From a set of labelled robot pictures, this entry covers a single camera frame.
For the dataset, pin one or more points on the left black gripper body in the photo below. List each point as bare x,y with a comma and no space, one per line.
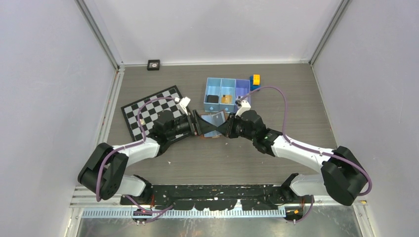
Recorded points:
181,126

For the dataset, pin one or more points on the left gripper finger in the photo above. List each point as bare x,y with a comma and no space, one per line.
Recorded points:
202,125
192,123

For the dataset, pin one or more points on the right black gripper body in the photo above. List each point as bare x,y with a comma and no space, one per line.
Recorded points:
237,130

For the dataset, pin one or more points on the brown leather card holder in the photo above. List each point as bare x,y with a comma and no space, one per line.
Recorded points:
216,119

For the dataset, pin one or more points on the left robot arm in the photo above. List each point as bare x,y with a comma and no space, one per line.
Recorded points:
104,171

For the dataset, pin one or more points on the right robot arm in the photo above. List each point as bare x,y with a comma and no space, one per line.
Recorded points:
338,173

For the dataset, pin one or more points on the black card in bin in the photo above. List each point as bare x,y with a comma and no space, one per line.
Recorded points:
212,99

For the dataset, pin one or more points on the orange card in bin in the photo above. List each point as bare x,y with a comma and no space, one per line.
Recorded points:
226,99

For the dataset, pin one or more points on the black white chessboard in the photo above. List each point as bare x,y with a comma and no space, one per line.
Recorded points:
147,109

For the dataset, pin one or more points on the light blue left bin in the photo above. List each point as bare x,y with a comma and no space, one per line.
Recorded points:
212,88

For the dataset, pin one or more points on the light blue bin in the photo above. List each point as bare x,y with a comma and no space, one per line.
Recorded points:
212,88
227,86

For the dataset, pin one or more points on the purple right bin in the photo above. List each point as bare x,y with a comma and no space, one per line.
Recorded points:
242,87

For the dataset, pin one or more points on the light blue middle bin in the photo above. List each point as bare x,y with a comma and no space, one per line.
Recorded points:
227,86

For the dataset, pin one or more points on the blue yellow toy block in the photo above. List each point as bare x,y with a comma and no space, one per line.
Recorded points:
254,82

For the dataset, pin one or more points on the small black square box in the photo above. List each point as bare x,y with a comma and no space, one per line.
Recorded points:
153,65

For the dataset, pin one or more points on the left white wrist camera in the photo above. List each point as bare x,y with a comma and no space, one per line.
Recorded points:
182,104

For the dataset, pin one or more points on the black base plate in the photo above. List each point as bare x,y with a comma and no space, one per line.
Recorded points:
216,197

